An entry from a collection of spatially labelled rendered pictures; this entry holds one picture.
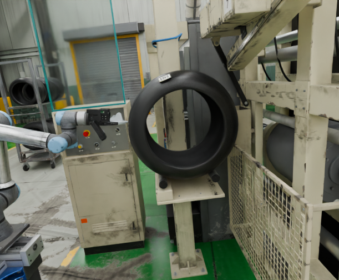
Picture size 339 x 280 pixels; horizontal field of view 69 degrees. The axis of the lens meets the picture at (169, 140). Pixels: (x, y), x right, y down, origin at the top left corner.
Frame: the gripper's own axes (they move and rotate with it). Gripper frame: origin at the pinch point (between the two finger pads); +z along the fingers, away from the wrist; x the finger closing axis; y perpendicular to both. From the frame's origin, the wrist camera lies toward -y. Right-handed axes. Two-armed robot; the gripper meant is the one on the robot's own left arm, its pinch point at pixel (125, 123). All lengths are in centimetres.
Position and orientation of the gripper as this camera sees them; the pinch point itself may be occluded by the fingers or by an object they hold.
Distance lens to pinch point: 133.2
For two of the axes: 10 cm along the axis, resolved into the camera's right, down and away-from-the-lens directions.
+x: -0.7, -2.5, 9.7
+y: 0.3, -9.7, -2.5
